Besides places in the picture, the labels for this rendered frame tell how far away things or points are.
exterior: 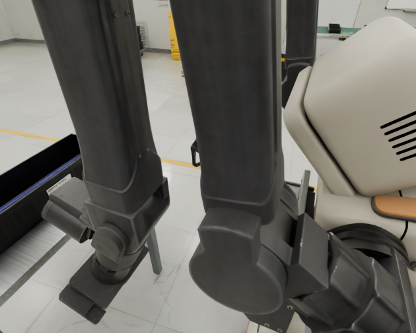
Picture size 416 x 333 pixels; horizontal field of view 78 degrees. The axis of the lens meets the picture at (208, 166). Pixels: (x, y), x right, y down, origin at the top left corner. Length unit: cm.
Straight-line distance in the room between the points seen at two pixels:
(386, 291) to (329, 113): 16
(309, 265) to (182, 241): 162
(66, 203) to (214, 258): 20
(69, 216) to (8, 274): 56
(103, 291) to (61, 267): 149
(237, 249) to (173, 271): 151
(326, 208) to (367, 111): 12
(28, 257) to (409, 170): 87
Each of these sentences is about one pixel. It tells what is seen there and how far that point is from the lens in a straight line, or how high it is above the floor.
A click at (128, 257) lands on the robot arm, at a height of 115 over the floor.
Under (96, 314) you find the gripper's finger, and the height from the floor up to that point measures 104.
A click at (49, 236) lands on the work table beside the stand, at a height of 80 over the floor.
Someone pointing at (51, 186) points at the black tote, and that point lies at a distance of 97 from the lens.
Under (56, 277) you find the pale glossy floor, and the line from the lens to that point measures 188.
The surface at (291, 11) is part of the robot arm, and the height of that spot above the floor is 138.
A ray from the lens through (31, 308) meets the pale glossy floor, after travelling 183.
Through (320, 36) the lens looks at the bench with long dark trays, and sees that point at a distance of 437.
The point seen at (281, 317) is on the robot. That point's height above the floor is 94.
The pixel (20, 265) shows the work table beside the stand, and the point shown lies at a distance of 90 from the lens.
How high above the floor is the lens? 143
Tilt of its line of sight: 36 degrees down
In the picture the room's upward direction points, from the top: straight up
